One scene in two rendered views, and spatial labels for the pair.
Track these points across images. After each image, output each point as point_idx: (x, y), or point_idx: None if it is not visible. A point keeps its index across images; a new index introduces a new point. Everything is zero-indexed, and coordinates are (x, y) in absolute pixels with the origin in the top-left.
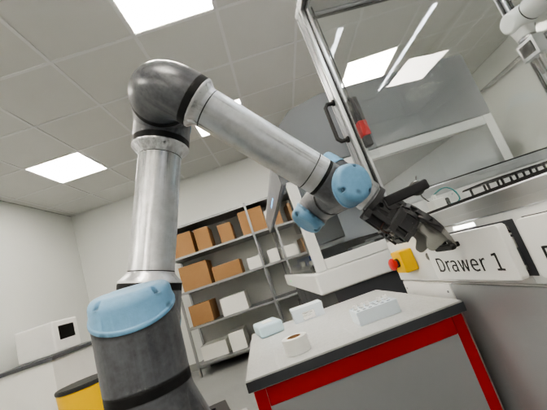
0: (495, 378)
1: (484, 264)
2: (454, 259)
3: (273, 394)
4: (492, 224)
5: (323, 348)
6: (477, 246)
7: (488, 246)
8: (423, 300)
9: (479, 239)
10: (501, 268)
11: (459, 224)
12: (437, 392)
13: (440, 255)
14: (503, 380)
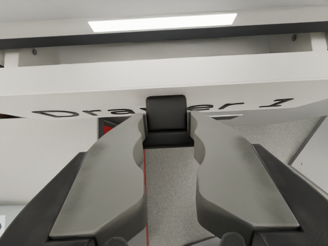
0: (111, 119)
1: (231, 106)
2: (128, 108)
3: None
4: (314, 24)
5: None
6: (254, 95)
7: (295, 94)
8: (7, 143)
9: (282, 90)
10: (272, 106)
11: (140, 17)
12: None
13: (64, 108)
14: (123, 118)
